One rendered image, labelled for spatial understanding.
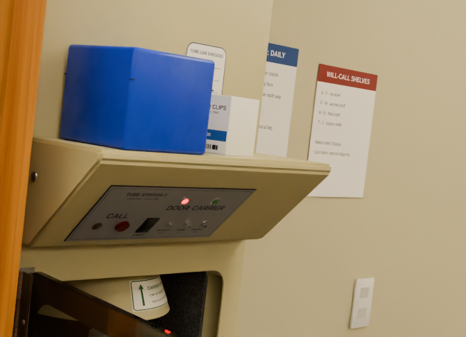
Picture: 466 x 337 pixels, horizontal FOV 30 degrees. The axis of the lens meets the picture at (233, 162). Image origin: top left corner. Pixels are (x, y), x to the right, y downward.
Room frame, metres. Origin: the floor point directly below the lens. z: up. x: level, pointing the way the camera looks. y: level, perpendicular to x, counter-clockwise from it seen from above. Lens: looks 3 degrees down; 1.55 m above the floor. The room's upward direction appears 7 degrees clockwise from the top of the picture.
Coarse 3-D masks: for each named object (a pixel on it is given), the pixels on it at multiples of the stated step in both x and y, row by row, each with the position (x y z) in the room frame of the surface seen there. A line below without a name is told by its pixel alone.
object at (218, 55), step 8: (192, 48) 0.94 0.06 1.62; (200, 48) 0.95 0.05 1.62; (208, 48) 0.96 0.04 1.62; (216, 48) 0.97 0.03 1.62; (224, 48) 0.98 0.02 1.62; (192, 56) 0.95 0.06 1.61; (200, 56) 0.95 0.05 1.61; (208, 56) 0.96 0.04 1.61; (216, 56) 0.97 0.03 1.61; (224, 56) 0.98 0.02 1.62; (216, 64) 0.97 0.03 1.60; (224, 64) 0.98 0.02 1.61; (216, 72) 0.97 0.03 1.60; (224, 72) 0.98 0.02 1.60; (216, 80) 0.98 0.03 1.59; (216, 88) 0.98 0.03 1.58
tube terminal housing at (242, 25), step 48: (48, 0) 0.81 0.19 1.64; (96, 0) 0.85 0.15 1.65; (144, 0) 0.89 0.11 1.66; (192, 0) 0.94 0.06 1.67; (240, 0) 0.99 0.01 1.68; (48, 48) 0.81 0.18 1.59; (144, 48) 0.90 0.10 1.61; (240, 48) 1.00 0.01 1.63; (48, 96) 0.82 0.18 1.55; (240, 96) 1.01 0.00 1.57; (240, 240) 1.03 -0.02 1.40
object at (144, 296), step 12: (132, 276) 0.95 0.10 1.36; (144, 276) 0.96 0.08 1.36; (156, 276) 0.99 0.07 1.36; (84, 288) 0.93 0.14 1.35; (96, 288) 0.93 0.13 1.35; (108, 288) 0.93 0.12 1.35; (120, 288) 0.94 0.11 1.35; (132, 288) 0.94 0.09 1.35; (144, 288) 0.96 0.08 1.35; (156, 288) 0.98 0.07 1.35; (108, 300) 0.93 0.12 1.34; (120, 300) 0.93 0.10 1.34; (132, 300) 0.94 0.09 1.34; (144, 300) 0.95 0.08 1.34; (156, 300) 0.97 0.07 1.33; (132, 312) 0.94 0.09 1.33; (144, 312) 0.95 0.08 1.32; (156, 312) 0.96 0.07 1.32
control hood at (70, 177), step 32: (32, 160) 0.79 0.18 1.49; (64, 160) 0.76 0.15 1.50; (96, 160) 0.73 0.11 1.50; (128, 160) 0.75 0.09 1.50; (160, 160) 0.77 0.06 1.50; (192, 160) 0.80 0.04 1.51; (224, 160) 0.83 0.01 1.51; (256, 160) 0.87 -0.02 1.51; (288, 160) 0.93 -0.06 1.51; (32, 192) 0.79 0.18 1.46; (64, 192) 0.75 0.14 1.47; (96, 192) 0.76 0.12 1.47; (256, 192) 0.91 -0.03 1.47; (288, 192) 0.94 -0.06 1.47; (32, 224) 0.78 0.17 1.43; (64, 224) 0.78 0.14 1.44; (224, 224) 0.93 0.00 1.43; (256, 224) 0.97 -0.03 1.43
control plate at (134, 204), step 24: (120, 192) 0.78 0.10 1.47; (144, 192) 0.80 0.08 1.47; (168, 192) 0.82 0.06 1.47; (192, 192) 0.84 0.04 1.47; (216, 192) 0.86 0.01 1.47; (240, 192) 0.89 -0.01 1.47; (96, 216) 0.79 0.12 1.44; (120, 216) 0.81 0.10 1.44; (144, 216) 0.84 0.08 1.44; (168, 216) 0.86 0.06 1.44; (192, 216) 0.88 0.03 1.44; (216, 216) 0.91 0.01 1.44; (72, 240) 0.81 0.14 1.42; (96, 240) 0.83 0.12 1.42
